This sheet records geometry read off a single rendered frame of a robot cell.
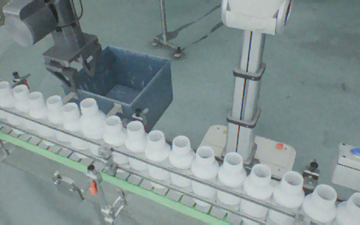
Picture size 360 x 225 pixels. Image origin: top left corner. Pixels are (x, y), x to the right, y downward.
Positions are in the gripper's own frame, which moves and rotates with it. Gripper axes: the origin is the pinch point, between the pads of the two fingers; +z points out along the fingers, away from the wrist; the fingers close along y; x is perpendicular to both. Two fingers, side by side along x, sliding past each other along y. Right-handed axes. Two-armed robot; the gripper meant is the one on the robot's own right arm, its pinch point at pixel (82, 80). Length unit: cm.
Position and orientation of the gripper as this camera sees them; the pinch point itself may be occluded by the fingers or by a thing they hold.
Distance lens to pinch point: 75.1
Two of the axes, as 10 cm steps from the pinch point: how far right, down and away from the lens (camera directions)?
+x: 9.0, 2.7, -3.4
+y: -4.3, 6.4, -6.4
